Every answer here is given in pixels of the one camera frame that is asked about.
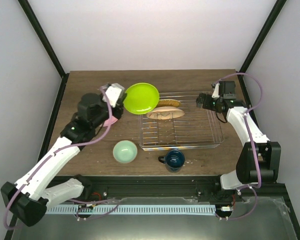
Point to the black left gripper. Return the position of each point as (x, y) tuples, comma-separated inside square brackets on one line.
[(120, 106)]

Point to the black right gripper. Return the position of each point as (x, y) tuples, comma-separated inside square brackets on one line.
[(200, 100)]

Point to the plain pink plate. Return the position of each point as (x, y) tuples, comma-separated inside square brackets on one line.
[(110, 121)]

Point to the lime green plate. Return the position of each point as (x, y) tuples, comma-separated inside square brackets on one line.
[(141, 98)]

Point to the chrome wire dish rack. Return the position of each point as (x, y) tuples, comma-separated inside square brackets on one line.
[(197, 129)]

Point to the pink plate with bird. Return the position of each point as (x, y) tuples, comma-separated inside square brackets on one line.
[(165, 113)]

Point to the woven bamboo-pattern plate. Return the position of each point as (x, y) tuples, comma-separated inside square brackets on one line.
[(168, 103)]

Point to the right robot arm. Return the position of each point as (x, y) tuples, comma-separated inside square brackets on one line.
[(259, 159)]

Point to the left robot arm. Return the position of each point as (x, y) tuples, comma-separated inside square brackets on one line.
[(30, 197)]

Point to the mint green bowl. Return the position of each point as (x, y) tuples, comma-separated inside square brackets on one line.
[(125, 151)]

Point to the dark blue mug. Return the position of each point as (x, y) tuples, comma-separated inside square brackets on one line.
[(173, 160)]

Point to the light blue slotted strip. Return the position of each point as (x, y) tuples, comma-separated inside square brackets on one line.
[(128, 209)]

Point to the metal front panel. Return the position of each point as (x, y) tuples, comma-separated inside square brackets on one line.
[(270, 220)]

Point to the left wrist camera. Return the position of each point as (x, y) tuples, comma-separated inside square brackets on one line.
[(114, 92)]

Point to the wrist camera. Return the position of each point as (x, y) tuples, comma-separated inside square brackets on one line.
[(224, 89), (114, 92)]

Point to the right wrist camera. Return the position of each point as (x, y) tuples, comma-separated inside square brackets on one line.
[(224, 89)]

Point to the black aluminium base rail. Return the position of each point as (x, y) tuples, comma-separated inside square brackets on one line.
[(203, 188)]

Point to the right black frame post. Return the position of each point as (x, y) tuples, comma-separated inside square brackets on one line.
[(269, 22)]

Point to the black frame post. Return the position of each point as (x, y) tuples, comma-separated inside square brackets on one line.
[(32, 18), (269, 22)]

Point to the left black frame post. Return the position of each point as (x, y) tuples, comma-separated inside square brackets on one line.
[(32, 18)]

